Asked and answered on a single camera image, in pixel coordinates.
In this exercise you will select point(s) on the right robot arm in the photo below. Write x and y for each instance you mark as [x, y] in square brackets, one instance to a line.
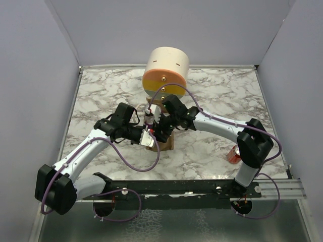
[253, 142]

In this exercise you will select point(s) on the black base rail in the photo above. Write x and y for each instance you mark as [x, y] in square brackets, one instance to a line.
[172, 194]

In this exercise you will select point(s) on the purple Fanta can back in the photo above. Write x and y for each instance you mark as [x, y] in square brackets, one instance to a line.
[149, 120]

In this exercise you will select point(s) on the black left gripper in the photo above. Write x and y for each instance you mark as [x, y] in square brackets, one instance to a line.
[135, 142]

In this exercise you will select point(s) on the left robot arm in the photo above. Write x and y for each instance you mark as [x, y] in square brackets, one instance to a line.
[57, 186]

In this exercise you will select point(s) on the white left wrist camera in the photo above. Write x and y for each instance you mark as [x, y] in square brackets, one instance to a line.
[146, 139]

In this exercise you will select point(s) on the round cream drawer cabinet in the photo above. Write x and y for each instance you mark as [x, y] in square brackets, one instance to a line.
[167, 68]

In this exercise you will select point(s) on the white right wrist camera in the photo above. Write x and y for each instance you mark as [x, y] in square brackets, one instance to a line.
[153, 110]

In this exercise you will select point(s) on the red cola can front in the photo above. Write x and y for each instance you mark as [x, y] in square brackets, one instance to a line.
[234, 155]

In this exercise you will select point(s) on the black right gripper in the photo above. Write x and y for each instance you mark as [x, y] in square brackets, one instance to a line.
[158, 128]

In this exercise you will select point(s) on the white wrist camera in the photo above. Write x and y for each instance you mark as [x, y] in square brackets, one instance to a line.
[146, 139]
[153, 110]

